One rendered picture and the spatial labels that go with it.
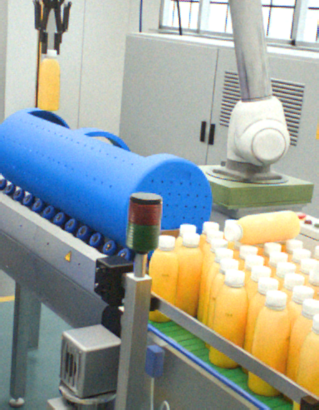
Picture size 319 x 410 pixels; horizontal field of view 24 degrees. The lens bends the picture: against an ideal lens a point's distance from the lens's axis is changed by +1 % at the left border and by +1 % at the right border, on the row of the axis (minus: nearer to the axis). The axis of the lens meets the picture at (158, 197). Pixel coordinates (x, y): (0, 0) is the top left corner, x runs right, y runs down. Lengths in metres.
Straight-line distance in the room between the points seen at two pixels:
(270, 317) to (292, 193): 1.19
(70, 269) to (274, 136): 0.74
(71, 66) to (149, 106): 2.70
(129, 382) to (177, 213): 0.61
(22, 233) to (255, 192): 0.77
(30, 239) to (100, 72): 5.35
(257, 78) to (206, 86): 2.03
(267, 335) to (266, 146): 0.99
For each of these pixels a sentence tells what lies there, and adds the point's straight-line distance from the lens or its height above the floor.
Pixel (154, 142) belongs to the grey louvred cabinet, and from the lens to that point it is 4.89.
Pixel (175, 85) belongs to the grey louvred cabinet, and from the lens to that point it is 4.68.
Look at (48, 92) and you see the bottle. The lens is 2.56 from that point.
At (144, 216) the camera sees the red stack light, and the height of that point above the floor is 1.23.
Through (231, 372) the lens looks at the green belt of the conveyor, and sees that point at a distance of 1.58.
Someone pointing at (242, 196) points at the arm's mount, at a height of 1.04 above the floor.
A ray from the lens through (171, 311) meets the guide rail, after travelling 1.66.
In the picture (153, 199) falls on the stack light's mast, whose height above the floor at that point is 1.26.
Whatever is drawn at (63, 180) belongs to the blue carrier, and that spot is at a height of 1.10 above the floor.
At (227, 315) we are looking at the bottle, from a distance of 1.55.
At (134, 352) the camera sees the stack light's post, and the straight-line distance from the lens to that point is 1.50.
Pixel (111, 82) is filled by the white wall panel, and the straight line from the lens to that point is 7.77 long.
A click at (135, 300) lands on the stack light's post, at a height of 1.06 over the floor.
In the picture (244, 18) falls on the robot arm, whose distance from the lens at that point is 2.38.
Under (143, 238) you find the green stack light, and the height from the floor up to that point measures 1.19.
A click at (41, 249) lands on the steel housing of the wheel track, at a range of 2.37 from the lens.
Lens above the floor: 1.60
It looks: 14 degrees down
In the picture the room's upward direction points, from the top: 5 degrees clockwise
